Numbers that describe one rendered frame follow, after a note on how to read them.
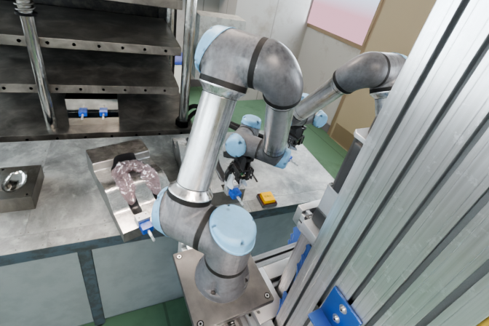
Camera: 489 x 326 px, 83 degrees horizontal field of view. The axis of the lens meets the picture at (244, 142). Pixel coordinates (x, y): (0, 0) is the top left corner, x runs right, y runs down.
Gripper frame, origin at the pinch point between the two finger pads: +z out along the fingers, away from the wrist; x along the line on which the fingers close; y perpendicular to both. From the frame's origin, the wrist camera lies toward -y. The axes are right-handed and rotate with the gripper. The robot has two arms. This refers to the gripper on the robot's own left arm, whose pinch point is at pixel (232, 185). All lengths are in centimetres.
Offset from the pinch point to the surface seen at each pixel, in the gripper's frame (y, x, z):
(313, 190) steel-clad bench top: 4, 53, 13
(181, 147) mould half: -35.7, -11.0, 1.7
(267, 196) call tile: 2.5, 20.8, 10.4
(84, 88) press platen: -92, -49, -7
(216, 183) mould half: -9.0, -2.8, 5.8
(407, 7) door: -103, 233, -85
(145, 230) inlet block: 3.7, -38.0, 10.0
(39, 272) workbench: -13, -75, 39
